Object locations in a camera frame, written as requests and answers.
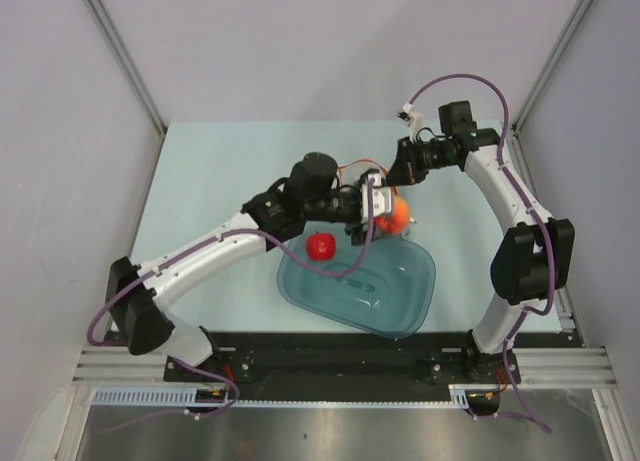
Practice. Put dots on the left aluminium corner post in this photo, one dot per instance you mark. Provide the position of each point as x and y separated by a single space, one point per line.
122 56

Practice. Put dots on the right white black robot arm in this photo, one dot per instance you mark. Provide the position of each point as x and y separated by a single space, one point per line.
533 259

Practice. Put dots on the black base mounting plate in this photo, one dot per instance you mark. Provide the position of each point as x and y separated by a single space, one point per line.
362 391

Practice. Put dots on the blue transparent plastic tub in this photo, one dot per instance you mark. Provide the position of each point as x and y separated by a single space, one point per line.
388 295

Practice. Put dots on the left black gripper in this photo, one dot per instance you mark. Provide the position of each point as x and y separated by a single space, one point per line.
358 236

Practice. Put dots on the orange toy peach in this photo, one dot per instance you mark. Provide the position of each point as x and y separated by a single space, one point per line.
396 222

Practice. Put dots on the clear orange zip top bag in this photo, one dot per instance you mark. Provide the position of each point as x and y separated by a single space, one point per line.
350 173

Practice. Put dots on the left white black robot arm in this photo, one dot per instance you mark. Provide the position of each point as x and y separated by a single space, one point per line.
140 296

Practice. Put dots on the aluminium corner post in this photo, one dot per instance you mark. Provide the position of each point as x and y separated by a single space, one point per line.
122 56
567 36

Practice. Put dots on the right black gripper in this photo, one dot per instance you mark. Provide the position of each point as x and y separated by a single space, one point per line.
405 170

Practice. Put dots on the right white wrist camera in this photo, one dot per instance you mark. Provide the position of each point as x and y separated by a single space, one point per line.
412 119

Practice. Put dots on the right aluminium corner post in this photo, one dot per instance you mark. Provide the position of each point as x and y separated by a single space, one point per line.
567 36

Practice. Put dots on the red toy apple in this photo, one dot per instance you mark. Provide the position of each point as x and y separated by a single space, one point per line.
320 246

